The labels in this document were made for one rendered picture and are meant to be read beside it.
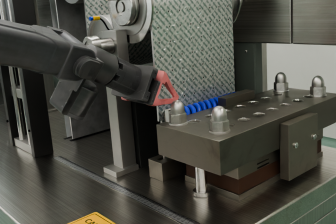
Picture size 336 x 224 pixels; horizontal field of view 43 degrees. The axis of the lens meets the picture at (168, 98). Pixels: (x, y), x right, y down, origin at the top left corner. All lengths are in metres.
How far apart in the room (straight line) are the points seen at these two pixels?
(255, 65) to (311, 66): 2.66
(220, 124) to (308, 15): 0.37
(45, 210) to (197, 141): 0.31
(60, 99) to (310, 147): 0.49
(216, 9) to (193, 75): 0.15
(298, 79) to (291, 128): 3.01
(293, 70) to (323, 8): 2.88
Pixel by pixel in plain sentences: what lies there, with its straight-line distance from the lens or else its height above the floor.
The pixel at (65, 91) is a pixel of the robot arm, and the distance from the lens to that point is 0.73.
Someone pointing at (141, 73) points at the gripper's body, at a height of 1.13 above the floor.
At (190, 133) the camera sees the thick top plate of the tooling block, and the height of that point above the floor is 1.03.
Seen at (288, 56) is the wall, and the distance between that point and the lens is 3.84.
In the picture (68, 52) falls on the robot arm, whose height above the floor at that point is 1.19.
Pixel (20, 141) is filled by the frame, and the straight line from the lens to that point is 1.19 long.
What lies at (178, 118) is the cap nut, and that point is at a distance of 0.78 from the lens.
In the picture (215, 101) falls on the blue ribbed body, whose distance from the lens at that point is 0.92.
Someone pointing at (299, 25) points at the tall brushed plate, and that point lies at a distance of 1.00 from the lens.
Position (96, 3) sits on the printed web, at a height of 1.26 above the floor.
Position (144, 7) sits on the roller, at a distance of 0.82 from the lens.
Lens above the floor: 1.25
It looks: 13 degrees down
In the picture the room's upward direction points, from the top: 4 degrees counter-clockwise
